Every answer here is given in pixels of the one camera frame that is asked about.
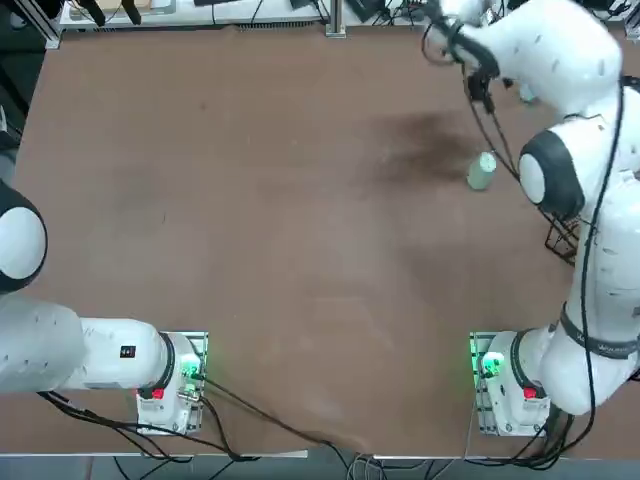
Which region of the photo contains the green plastic cup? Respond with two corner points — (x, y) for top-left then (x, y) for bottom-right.
(467, 151), (499, 192)

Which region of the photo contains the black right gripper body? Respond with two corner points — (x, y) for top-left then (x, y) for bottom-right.
(468, 68), (496, 112)

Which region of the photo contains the aluminium frame post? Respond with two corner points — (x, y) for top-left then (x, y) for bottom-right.
(324, 0), (347, 37)

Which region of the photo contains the thin black cable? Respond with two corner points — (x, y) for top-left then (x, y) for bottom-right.
(464, 94), (524, 181)

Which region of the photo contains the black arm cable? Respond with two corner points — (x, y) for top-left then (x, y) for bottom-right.
(569, 74), (631, 421)

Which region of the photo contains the black wire cup rack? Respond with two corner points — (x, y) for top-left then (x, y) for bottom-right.
(543, 207), (584, 266)

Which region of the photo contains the aluminium profile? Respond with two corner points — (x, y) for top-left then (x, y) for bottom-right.
(29, 0), (62, 50)

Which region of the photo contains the dark power adapter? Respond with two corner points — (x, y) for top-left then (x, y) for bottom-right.
(347, 0), (391, 24)

